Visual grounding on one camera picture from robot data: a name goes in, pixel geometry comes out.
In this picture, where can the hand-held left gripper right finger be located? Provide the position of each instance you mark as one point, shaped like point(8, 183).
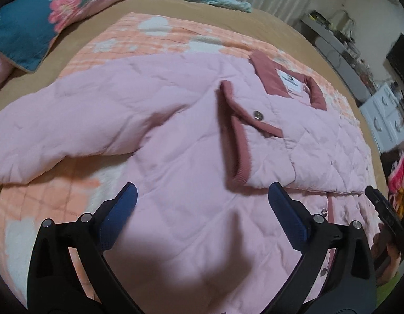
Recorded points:
point(287, 214)

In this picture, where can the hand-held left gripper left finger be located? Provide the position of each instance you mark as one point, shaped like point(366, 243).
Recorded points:
point(118, 217)

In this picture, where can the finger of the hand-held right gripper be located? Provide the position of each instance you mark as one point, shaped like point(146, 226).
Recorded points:
point(380, 206)

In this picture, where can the pink quilted jacket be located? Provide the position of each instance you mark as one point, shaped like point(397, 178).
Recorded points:
point(175, 137)

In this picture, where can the person's right hand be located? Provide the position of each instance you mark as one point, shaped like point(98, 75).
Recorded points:
point(389, 261)

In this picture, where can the colourful pink cloth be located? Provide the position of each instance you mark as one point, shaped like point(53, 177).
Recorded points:
point(401, 176)

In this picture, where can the white drawer cabinet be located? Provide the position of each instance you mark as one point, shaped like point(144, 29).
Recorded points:
point(381, 111)

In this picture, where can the black television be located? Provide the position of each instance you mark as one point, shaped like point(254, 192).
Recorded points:
point(401, 55)

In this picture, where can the pile of small clutter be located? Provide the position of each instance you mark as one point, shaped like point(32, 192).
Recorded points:
point(350, 42)

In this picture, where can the cluttered grey side table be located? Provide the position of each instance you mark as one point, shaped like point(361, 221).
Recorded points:
point(332, 44)

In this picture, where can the orange checked blanket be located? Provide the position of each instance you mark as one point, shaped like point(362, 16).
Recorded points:
point(149, 36)

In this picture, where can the tan bed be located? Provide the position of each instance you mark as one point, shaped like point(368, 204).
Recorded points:
point(260, 26)

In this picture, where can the teal floral quilt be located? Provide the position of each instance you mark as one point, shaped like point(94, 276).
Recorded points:
point(32, 23)

